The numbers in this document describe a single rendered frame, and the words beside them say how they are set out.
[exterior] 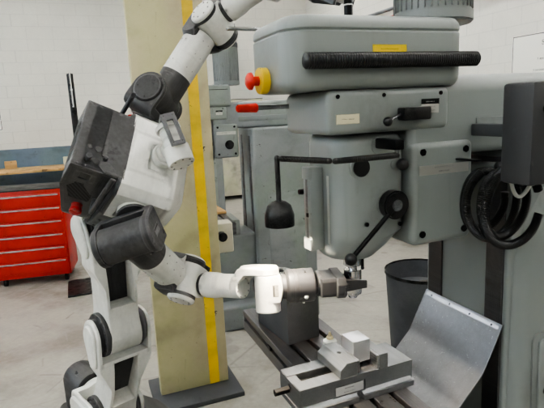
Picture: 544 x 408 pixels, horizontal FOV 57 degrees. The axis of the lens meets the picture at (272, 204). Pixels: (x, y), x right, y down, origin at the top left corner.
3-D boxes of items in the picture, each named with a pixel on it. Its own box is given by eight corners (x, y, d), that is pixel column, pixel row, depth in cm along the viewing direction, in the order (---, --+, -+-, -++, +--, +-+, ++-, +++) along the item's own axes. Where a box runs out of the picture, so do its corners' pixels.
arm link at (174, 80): (154, 57, 140) (128, 97, 138) (180, 68, 138) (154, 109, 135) (169, 78, 151) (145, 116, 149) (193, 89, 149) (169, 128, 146)
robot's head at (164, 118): (163, 160, 126) (166, 146, 119) (152, 130, 128) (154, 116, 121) (187, 154, 128) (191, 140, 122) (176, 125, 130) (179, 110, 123)
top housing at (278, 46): (289, 91, 106) (286, 10, 103) (248, 95, 130) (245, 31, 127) (466, 85, 122) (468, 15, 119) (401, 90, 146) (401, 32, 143)
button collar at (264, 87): (263, 93, 114) (261, 66, 113) (254, 95, 120) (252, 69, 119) (271, 93, 115) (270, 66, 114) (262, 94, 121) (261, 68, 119)
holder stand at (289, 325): (288, 346, 164) (286, 287, 161) (258, 322, 183) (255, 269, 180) (319, 336, 170) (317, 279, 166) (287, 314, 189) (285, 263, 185)
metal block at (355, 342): (353, 363, 134) (353, 342, 133) (342, 354, 140) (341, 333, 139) (370, 359, 136) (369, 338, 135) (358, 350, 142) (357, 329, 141)
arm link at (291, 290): (299, 270, 129) (255, 274, 127) (302, 312, 129) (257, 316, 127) (292, 265, 140) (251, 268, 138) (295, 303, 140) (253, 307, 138)
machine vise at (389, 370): (302, 419, 125) (300, 379, 123) (278, 390, 138) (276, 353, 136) (415, 384, 138) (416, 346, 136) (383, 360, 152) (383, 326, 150)
